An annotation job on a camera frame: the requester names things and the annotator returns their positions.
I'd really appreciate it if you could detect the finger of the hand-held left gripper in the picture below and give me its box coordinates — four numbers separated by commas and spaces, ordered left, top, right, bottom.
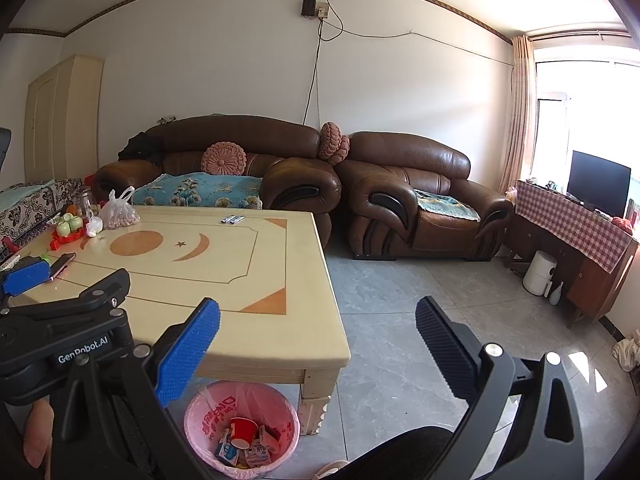
0, 267, 132, 322
0, 255, 54, 298

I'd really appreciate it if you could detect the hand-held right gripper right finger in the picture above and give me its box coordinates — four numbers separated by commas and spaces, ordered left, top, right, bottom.
410, 295, 587, 480

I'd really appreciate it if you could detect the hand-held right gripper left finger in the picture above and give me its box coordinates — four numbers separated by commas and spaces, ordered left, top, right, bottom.
50, 296, 222, 480

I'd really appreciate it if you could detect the pink waste bin with liner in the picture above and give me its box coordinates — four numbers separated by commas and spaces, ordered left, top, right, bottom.
183, 380, 301, 479

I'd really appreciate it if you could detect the red paper cup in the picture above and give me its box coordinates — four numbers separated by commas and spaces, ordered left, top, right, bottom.
229, 416, 260, 450

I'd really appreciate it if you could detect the blue medicine box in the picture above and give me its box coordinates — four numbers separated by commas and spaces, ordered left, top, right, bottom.
215, 430, 240, 466

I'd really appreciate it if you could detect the person's left hand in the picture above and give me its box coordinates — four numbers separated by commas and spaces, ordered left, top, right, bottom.
24, 402, 55, 468

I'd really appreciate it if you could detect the smartphone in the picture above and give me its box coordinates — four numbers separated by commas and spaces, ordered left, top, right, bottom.
47, 252, 77, 281

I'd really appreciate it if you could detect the red plastic tray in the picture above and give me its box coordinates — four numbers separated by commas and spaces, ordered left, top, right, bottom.
47, 217, 96, 252

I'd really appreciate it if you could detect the black white floral sofa cover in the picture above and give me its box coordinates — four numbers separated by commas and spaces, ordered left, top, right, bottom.
0, 177, 88, 246

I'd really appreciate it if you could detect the cream coffee table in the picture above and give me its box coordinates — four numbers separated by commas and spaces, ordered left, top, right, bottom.
0, 204, 352, 436

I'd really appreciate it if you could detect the clear bag of nuts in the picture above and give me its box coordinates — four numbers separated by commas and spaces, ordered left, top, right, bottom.
99, 186, 141, 231

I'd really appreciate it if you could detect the glass jar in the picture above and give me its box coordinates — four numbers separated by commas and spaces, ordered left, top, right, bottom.
77, 186, 97, 221

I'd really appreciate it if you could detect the person's right leg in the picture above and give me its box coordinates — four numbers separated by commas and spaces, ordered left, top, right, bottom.
345, 426, 466, 480

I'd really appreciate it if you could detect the white round appliance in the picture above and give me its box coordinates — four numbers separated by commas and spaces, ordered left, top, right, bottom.
522, 251, 557, 296

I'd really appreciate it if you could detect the blue seat pad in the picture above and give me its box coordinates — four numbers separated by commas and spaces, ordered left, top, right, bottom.
415, 191, 481, 223

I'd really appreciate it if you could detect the blue floral cushion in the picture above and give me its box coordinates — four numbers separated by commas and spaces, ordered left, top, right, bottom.
131, 172, 264, 209

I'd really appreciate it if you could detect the black garment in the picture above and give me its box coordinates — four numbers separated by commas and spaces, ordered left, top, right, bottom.
117, 131, 166, 163

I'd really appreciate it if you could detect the cream wardrobe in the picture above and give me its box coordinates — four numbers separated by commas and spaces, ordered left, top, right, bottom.
24, 55, 105, 183

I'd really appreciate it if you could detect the person's right shoe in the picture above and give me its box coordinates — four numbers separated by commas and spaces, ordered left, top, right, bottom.
312, 459, 351, 480

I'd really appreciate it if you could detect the red checked tablecloth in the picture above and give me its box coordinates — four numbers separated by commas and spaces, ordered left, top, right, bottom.
515, 179, 635, 273

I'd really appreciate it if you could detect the cream cloth bundle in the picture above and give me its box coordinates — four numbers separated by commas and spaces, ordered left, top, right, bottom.
612, 330, 640, 373

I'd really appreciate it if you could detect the brown leather armchair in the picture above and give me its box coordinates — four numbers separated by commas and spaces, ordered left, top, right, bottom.
336, 131, 515, 262

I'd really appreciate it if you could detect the round pink knitted cushion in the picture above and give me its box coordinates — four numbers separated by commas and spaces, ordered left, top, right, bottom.
318, 121, 351, 166
201, 142, 248, 176

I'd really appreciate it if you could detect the brown leather sofa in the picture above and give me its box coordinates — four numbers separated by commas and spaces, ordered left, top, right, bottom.
92, 115, 343, 251

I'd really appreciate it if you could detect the black monitor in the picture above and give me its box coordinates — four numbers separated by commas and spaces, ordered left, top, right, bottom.
567, 150, 632, 218

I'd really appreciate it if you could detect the beige curtain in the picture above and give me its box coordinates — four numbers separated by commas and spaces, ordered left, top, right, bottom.
500, 35, 538, 193

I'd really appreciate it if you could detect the window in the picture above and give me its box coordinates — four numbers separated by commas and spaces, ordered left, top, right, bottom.
532, 57, 640, 196

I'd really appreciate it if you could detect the black wall cable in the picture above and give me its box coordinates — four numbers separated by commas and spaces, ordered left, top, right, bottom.
301, 0, 346, 128

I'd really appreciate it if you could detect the thin wall cable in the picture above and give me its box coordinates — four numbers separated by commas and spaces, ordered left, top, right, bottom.
320, 20, 516, 68

